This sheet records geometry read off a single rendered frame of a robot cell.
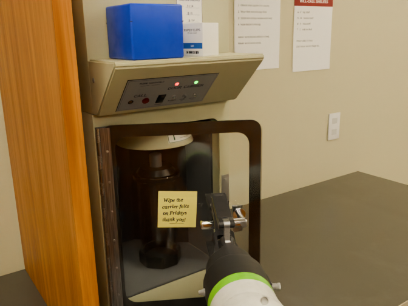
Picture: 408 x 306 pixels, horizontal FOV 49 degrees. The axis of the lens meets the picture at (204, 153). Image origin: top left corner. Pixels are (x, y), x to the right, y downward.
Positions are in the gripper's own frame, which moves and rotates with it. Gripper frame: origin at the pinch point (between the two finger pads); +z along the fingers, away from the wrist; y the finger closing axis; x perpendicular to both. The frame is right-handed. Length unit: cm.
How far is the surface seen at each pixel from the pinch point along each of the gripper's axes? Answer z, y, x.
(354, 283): 16.2, -25.8, -37.2
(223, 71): 7.6, 28.0, -3.0
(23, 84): 14.6, 26.0, 36.0
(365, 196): 73, -26, -68
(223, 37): 19.3, 34.3, -5.1
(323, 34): 96, 34, -57
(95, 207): 7.6, 1.7, 23.1
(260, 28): 80, 37, -28
